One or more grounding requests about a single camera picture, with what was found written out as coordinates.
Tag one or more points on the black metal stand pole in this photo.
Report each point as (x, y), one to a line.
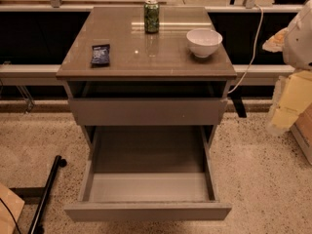
(40, 196)

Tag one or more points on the cardboard piece bottom left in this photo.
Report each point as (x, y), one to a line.
(11, 206)

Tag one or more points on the green soda can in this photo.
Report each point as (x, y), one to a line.
(151, 16)

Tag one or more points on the open grey bottom drawer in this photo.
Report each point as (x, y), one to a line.
(148, 173)

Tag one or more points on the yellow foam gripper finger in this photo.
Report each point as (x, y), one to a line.
(292, 95)
(276, 42)

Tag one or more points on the dark blue rxbar wrapper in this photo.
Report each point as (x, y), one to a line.
(101, 54)

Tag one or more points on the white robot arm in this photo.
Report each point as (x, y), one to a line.
(297, 49)

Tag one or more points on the white ceramic bowl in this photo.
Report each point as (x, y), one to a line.
(202, 42)

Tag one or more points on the grey middle drawer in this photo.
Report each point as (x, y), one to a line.
(147, 112)

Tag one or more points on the grey drawer cabinet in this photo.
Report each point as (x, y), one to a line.
(143, 65)

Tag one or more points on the cardboard box right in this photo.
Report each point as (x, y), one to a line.
(302, 132)

